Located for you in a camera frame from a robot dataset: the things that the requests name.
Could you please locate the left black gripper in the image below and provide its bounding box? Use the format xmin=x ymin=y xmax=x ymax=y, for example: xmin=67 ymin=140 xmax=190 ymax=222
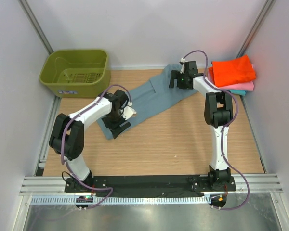
xmin=102 ymin=110 xmax=131 ymax=139

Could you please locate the grey-blue t shirt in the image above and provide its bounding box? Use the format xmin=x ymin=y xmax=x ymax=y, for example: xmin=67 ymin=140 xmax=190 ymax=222
xmin=96 ymin=63 xmax=198 ymax=141

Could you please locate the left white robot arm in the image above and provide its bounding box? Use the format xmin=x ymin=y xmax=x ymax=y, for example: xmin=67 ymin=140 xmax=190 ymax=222
xmin=49 ymin=90 xmax=136 ymax=193

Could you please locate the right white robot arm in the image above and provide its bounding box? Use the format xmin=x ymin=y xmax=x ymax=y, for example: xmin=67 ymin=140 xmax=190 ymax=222
xmin=169 ymin=59 xmax=234 ymax=191

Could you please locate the orange folded t shirt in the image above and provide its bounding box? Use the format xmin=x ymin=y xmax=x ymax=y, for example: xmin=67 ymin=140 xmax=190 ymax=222
xmin=209 ymin=54 xmax=256 ymax=87

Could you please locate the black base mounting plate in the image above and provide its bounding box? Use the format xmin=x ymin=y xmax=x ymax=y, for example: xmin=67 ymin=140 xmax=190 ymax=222
xmin=64 ymin=175 xmax=237 ymax=198

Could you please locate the teal folded t shirt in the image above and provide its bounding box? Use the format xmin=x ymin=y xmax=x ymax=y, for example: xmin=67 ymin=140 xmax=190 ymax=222
xmin=227 ymin=90 xmax=246 ymax=96

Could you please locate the olive green plastic basket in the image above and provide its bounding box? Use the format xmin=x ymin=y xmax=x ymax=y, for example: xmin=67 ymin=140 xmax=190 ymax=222
xmin=39 ymin=49 xmax=111 ymax=98

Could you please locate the pink folded t shirt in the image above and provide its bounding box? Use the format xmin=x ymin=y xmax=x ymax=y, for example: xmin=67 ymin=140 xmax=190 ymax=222
xmin=208 ymin=67 xmax=254 ymax=91

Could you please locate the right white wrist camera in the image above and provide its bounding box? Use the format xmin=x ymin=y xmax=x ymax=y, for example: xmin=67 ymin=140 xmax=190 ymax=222
xmin=180 ymin=58 xmax=186 ymax=74

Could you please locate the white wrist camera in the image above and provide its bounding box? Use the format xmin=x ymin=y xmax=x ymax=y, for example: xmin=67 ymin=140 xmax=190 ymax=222
xmin=180 ymin=58 xmax=186 ymax=74
xmin=122 ymin=106 xmax=137 ymax=120

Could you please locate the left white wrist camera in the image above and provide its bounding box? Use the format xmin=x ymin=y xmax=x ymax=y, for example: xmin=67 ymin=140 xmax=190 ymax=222
xmin=122 ymin=106 xmax=137 ymax=120

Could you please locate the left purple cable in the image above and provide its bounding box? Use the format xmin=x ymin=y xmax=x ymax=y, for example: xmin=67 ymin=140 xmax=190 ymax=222
xmin=60 ymin=84 xmax=133 ymax=210

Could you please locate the white slotted cable duct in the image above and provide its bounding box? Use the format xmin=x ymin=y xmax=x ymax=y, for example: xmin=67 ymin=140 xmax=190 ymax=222
xmin=31 ymin=195 xmax=211 ymax=205

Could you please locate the left corner aluminium post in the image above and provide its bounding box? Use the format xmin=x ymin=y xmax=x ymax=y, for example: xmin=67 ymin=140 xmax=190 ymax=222
xmin=18 ymin=0 xmax=53 ymax=54

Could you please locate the corner aluminium post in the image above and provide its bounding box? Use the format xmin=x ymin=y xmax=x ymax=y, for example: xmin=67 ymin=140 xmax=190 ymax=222
xmin=18 ymin=0 xmax=53 ymax=54
xmin=236 ymin=0 xmax=276 ymax=58

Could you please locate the right corner aluminium post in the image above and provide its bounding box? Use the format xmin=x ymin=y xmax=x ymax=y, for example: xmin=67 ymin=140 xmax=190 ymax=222
xmin=236 ymin=0 xmax=276 ymax=58

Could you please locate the aluminium frame rail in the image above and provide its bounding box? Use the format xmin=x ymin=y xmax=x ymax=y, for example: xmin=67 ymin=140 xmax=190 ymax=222
xmin=20 ymin=174 xmax=282 ymax=198

